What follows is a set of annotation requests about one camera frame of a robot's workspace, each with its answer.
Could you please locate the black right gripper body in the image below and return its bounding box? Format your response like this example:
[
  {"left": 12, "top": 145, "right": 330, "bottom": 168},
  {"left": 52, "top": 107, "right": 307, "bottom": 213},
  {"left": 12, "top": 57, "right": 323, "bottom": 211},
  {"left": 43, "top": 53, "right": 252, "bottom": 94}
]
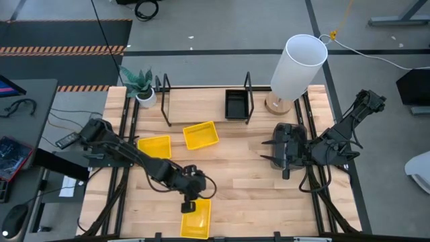
[{"left": 282, "top": 124, "right": 315, "bottom": 180}]

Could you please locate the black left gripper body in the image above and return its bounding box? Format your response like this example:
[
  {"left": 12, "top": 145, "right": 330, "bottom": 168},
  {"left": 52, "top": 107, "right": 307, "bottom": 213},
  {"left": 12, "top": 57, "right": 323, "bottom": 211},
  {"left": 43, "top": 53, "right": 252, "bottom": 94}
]
[{"left": 174, "top": 163, "right": 208, "bottom": 214}]

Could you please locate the dark grey plastic basket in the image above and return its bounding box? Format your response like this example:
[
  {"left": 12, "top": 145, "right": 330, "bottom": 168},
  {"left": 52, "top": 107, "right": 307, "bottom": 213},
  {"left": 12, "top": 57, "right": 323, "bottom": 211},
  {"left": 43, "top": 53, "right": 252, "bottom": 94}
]
[{"left": 270, "top": 122, "right": 308, "bottom": 171}]

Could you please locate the yellow plastic basket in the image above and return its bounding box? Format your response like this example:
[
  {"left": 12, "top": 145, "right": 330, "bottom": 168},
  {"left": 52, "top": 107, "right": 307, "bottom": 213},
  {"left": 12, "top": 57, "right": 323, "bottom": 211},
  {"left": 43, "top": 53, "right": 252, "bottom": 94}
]
[
  {"left": 137, "top": 134, "right": 173, "bottom": 160},
  {"left": 182, "top": 120, "right": 220, "bottom": 151},
  {"left": 179, "top": 198, "right": 212, "bottom": 240}
]

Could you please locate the black plastic basket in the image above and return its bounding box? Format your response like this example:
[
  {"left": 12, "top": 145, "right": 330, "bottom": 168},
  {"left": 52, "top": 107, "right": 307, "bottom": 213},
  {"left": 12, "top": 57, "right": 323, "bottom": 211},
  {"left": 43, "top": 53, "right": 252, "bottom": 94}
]
[{"left": 224, "top": 89, "right": 251, "bottom": 121}]

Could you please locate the white shade wooden table lamp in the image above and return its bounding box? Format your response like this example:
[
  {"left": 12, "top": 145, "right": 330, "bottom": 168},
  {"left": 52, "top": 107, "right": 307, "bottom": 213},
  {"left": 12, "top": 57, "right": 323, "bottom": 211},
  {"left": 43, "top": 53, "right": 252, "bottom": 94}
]
[{"left": 263, "top": 33, "right": 329, "bottom": 116}]

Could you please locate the green plant in white pot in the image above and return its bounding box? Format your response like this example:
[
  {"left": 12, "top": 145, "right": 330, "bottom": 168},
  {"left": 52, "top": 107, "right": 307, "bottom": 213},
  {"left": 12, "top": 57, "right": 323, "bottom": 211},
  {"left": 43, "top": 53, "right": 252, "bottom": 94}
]
[{"left": 118, "top": 65, "right": 158, "bottom": 109}]

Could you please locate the white chair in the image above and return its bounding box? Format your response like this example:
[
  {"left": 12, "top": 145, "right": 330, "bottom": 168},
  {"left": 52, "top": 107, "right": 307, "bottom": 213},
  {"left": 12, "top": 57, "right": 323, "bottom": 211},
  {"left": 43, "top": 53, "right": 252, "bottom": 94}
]
[{"left": 404, "top": 150, "right": 430, "bottom": 196}]

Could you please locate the white paper sheet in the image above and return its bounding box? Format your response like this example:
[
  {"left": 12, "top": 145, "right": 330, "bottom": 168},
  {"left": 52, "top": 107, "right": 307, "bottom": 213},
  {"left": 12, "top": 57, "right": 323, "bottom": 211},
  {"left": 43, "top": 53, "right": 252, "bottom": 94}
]
[{"left": 58, "top": 175, "right": 78, "bottom": 198}]

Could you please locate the black flat panel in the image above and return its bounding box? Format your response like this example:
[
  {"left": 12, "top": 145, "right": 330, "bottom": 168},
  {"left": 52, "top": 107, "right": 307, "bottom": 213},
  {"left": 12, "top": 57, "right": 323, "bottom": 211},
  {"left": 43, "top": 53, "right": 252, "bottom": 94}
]
[{"left": 33, "top": 147, "right": 90, "bottom": 183}]

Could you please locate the black cabinet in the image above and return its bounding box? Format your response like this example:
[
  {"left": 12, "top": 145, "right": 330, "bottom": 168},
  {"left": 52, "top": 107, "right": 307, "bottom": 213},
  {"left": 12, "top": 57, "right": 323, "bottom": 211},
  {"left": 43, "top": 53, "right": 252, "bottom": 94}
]
[{"left": 396, "top": 68, "right": 430, "bottom": 107}]

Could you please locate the grey desk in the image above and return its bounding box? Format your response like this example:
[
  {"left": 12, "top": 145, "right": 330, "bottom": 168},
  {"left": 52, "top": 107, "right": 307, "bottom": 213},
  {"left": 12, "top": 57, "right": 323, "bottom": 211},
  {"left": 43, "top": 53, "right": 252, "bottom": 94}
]
[{"left": 0, "top": 78, "right": 59, "bottom": 242}]

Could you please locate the grey metal desk foot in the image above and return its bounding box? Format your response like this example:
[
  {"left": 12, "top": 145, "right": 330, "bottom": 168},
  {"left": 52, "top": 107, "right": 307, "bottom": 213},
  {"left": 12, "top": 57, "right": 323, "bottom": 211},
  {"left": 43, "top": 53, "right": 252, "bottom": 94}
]
[{"left": 367, "top": 0, "right": 430, "bottom": 28}]

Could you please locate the black computer mouse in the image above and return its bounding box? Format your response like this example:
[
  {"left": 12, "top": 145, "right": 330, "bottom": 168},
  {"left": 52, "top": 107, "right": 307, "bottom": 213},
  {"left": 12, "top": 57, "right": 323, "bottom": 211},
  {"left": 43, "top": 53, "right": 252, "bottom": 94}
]
[{"left": 1, "top": 204, "right": 30, "bottom": 241}]

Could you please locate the red cased tablet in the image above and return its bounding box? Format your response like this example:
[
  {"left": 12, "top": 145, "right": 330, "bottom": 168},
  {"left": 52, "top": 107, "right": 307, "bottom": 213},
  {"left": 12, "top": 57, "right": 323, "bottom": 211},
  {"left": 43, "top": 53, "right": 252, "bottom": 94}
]
[{"left": 0, "top": 135, "right": 35, "bottom": 183}]

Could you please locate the black keyboard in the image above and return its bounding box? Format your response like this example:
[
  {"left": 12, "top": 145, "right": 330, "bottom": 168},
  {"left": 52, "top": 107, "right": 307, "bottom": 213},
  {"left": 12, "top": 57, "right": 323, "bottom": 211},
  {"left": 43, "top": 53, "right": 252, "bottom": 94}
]
[{"left": 0, "top": 179, "right": 9, "bottom": 204}]

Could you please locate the black box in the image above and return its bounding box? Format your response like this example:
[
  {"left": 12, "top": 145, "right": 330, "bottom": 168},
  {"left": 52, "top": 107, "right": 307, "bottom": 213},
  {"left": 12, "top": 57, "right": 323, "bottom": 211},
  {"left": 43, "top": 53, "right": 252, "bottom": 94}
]
[{"left": 115, "top": 0, "right": 163, "bottom": 5}]

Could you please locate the black mat hazard striped edge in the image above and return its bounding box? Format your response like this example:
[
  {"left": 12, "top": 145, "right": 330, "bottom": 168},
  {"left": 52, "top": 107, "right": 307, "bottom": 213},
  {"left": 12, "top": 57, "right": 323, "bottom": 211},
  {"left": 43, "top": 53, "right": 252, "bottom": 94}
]
[{"left": 0, "top": 17, "right": 134, "bottom": 93}]

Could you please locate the computer monitor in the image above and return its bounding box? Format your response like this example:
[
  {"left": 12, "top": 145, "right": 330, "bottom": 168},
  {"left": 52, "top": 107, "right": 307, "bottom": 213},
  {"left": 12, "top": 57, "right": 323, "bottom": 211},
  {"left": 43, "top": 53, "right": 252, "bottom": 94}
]
[{"left": 0, "top": 74, "right": 28, "bottom": 99}]

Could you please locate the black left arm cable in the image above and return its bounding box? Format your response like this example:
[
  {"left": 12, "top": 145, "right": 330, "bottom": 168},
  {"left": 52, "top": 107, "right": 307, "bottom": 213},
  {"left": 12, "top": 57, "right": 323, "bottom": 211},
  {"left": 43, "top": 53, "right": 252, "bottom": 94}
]
[{"left": 198, "top": 173, "right": 218, "bottom": 200}]

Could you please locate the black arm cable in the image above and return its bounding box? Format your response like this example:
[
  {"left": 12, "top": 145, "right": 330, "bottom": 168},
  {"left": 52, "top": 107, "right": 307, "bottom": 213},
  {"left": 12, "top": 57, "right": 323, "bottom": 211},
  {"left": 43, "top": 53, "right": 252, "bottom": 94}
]
[
  {"left": 298, "top": 157, "right": 333, "bottom": 195},
  {"left": 198, "top": 173, "right": 218, "bottom": 200}
]

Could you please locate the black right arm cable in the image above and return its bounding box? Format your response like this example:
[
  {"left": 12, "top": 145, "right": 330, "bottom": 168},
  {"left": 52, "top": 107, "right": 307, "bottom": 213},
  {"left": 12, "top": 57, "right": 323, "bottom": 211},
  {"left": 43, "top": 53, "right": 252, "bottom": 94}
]
[{"left": 298, "top": 157, "right": 333, "bottom": 195}]

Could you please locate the black aluminium frame rail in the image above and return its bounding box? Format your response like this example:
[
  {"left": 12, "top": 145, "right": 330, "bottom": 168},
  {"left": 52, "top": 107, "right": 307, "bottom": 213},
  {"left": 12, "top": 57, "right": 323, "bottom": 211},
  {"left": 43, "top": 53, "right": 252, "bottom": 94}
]
[
  {"left": 127, "top": 85, "right": 310, "bottom": 93},
  {"left": 294, "top": 90, "right": 325, "bottom": 233},
  {"left": 302, "top": 89, "right": 337, "bottom": 233},
  {"left": 50, "top": 231, "right": 430, "bottom": 242},
  {"left": 116, "top": 96, "right": 140, "bottom": 236},
  {"left": 100, "top": 87, "right": 132, "bottom": 236}
]

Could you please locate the black diagonal frame brace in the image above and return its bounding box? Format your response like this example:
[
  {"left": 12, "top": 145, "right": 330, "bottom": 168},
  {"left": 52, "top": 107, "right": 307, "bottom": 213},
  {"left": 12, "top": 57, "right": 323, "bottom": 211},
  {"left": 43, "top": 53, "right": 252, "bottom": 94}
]
[
  {"left": 310, "top": 174, "right": 359, "bottom": 233},
  {"left": 81, "top": 181, "right": 127, "bottom": 237}
]

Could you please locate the wooden shelf black metal frame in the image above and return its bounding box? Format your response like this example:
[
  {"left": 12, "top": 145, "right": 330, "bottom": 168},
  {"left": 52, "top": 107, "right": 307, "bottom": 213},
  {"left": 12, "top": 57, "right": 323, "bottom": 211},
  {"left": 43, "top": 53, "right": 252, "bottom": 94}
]
[{"left": 160, "top": 71, "right": 255, "bottom": 128}]

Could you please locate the white lamp cable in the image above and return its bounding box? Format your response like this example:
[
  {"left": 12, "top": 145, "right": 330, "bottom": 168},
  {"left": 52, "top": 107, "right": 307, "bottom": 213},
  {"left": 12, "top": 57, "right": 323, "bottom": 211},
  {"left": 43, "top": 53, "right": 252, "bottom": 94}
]
[{"left": 318, "top": 33, "right": 430, "bottom": 71}]

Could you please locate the yellow cord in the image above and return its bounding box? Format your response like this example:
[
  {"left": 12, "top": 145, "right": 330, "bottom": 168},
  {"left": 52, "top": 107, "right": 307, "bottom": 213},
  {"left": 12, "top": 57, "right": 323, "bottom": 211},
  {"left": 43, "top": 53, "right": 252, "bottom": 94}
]
[{"left": 329, "top": 0, "right": 355, "bottom": 41}]

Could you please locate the thin black floor cable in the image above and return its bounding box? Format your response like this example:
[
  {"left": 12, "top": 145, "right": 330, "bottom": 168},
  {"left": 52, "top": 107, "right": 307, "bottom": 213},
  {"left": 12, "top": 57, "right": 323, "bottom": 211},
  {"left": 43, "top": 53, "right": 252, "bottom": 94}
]
[{"left": 48, "top": 107, "right": 103, "bottom": 134}]

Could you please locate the long black cable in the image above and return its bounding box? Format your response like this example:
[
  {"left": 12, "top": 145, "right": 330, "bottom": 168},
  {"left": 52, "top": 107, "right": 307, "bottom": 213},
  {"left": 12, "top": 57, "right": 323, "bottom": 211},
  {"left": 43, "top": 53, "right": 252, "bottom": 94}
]
[{"left": 89, "top": 0, "right": 124, "bottom": 85}]

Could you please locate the coiled black cable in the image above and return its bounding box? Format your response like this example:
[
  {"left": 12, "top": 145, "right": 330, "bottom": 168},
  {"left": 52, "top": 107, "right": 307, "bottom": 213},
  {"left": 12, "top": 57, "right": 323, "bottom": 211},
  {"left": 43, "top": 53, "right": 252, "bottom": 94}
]
[{"left": 134, "top": 0, "right": 160, "bottom": 22}]

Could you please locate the black looped cable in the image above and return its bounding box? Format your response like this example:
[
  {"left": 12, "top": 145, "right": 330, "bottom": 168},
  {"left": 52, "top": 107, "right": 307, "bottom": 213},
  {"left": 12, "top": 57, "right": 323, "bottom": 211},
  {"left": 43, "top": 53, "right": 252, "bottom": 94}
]
[{"left": 0, "top": 97, "right": 38, "bottom": 119}]

